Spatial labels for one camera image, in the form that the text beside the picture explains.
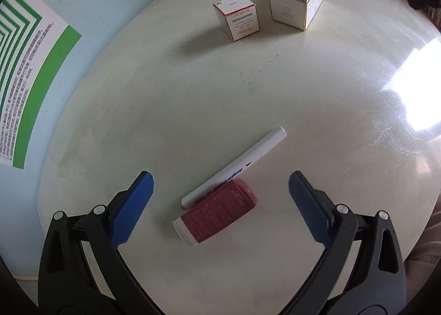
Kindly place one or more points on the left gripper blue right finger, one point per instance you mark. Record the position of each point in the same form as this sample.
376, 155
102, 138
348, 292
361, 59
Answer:
314, 206

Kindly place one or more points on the small white red-trimmed box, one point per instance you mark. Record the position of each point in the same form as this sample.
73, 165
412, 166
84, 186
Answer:
238, 18

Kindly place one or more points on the green spiral calibration poster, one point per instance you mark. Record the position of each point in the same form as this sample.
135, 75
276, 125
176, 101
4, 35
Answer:
35, 42

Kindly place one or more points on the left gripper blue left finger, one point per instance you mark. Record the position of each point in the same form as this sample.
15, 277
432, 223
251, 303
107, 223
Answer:
128, 206

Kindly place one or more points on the small maroon box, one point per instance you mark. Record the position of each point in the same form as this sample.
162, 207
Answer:
225, 206

